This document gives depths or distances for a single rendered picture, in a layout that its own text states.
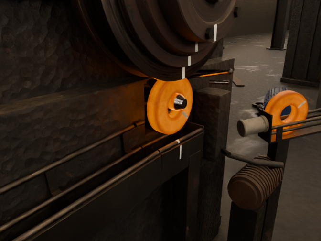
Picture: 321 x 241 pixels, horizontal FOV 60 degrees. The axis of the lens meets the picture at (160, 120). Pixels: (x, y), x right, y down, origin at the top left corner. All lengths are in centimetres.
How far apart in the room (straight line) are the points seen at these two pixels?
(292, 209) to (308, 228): 15
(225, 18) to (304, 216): 134
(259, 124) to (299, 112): 16
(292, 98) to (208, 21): 52
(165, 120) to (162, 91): 8
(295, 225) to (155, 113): 121
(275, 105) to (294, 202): 96
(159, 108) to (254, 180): 45
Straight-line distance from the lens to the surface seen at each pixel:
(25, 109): 57
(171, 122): 72
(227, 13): 69
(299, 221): 174
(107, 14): 52
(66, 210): 57
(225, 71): 72
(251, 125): 98
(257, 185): 97
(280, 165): 104
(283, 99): 103
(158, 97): 66
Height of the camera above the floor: 103
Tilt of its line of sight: 21 degrees down
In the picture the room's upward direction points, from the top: straight up
